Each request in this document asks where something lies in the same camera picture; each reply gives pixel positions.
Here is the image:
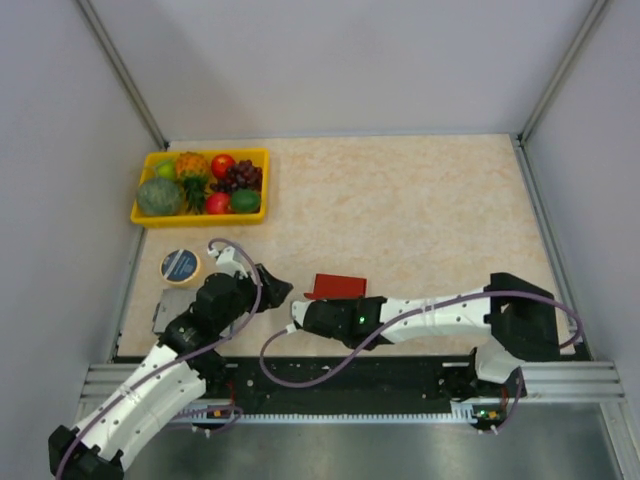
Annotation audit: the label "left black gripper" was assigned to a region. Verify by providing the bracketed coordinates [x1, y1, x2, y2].
[216, 263, 292, 331]

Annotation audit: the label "red paper box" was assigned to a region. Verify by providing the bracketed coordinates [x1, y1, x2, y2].
[304, 273, 367, 300]

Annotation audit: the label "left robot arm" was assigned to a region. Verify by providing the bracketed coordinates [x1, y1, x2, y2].
[48, 265, 293, 479]

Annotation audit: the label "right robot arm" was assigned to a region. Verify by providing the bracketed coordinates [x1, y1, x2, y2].
[286, 272, 562, 396]

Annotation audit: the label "green lime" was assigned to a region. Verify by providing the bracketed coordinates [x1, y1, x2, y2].
[230, 189, 261, 214]

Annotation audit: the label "red apple bottom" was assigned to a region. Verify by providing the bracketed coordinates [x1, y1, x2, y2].
[205, 192, 232, 215]

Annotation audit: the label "red apple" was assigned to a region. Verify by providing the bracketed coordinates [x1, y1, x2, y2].
[211, 154, 236, 180]
[205, 192, 232, 215]

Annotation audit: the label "purple grapes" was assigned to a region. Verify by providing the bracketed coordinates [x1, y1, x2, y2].
[210, 160, 263, 195]

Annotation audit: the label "yellow plastic tray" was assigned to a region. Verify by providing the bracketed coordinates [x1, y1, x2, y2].
[130, 148, 270, 228]

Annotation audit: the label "red apple top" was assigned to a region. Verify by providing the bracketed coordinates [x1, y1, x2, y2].
[211, 154, 236, 180]

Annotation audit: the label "orange pineapple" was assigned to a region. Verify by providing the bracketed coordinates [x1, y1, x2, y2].
[175, 152, 210, 214]

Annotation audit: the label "green melon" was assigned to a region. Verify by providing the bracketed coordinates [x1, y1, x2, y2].
[136, 177, 184, 216]

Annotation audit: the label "green apple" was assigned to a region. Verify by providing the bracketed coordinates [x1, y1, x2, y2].
[153, 159, 177, 182]

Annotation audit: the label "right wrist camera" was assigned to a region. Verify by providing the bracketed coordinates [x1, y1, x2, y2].
[286, 301, 311, 334]

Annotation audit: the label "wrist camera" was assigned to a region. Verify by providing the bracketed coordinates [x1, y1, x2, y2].
[286, 301, 311, 334]
[208, 246, 248, 278]

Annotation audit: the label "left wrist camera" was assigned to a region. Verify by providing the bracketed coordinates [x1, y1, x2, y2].
[208, 246, 248, 278]

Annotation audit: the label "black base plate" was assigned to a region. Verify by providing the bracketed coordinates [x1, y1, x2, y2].
[204, 356, 518, 415]

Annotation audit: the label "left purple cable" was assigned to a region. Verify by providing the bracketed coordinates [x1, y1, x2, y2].
[53, 237, 264, 480]

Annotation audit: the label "grey cable duct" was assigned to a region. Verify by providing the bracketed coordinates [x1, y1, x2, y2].
[171, 403, 505, 427]

